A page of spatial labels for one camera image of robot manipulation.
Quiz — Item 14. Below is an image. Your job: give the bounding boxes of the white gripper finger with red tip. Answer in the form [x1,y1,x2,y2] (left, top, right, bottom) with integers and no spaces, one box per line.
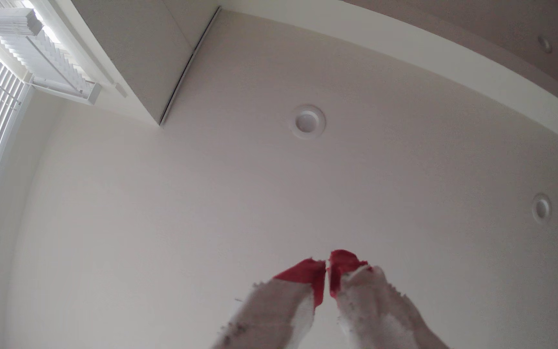
[211,258,327,349]
[329,249,450,349]

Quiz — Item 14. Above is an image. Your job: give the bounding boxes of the raised white window blind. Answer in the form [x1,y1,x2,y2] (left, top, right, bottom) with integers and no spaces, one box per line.
[0,7,102,105]

